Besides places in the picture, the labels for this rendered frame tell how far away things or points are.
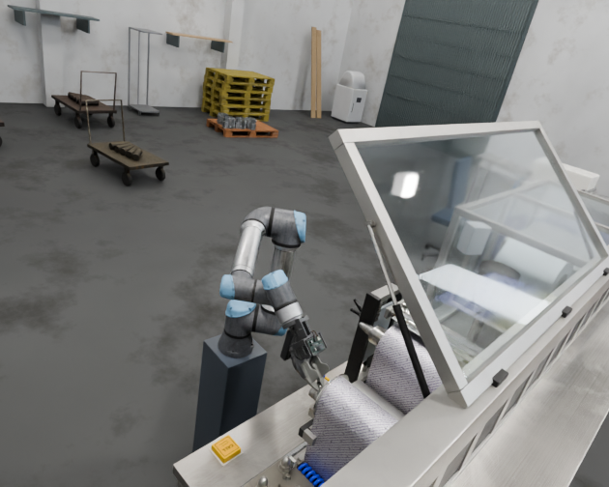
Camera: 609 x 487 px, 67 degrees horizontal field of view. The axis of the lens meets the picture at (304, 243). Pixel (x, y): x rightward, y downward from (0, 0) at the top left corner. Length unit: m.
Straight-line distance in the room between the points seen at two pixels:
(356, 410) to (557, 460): 0.47
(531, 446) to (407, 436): 0.50
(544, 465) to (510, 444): 0.07
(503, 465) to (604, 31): 9.56
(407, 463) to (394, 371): 0.72
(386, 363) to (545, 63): 9.48
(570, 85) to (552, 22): 1.24
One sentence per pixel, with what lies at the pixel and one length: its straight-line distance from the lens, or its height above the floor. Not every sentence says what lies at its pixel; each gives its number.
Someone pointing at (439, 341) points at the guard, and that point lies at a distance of 0.86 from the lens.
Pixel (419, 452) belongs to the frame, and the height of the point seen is 1.65.
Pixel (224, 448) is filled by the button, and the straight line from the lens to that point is 1.65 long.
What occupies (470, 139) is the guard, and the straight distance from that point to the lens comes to 1.35.
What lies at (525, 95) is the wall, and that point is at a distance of 10.66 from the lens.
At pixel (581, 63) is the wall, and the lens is 10.36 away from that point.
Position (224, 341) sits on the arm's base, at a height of 0.95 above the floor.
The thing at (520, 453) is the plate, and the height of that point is 1.44.
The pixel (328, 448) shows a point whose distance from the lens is 1.42.
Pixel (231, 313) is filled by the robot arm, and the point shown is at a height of 1.10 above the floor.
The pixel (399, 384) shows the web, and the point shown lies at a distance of 1.46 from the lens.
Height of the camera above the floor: 2.20
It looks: 26 degrees down
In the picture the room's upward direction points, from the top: 11 degrees clockwise
